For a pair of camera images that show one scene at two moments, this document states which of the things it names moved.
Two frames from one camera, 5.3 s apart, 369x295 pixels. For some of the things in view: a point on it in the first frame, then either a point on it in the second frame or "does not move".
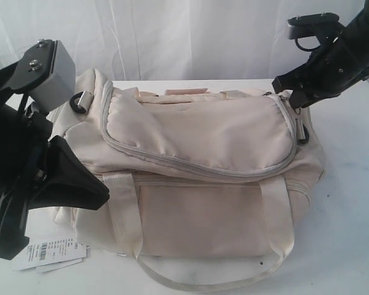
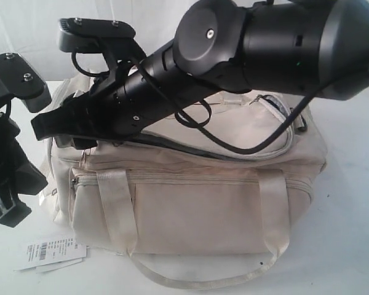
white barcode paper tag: (45, 252) does not move
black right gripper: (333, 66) → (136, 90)
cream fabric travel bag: (206, 188) does not move
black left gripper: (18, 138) → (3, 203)
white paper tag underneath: (45, 268) does not move
